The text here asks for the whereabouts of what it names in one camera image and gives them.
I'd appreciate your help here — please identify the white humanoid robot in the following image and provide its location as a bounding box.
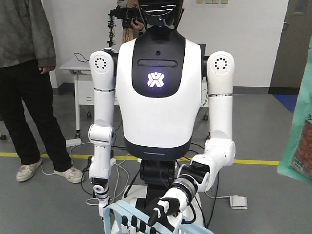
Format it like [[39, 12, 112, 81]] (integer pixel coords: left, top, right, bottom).
[[88, 0, 235, 234]]

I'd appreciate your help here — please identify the white desk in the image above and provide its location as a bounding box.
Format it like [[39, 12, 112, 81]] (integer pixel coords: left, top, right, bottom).
[[61, 58, 201, 141]]

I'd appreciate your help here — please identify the black camera rig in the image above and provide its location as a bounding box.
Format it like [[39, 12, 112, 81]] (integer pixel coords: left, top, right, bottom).
[[107, 7, 144, 48]]

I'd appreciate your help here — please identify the person in grey jacket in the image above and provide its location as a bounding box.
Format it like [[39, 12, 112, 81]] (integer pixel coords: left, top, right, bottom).
[[0, 0, 84, 183]]

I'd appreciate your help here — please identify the white foot pedal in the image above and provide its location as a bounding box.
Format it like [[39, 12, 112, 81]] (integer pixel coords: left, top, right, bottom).
[[230, 195, 248, 210]]

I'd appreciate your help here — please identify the person in beige hoodie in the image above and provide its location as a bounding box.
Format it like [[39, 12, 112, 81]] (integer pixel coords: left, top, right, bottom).
[[117, 0, 145, 42]]

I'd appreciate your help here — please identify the teal goji berry pouch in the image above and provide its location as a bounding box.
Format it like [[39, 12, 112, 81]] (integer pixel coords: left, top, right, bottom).
[[277, 48, 312, 184]]

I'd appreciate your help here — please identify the light blue shopping basket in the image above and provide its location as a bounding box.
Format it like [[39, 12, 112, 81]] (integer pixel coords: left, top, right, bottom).
[[102, 200, 212, 234]]

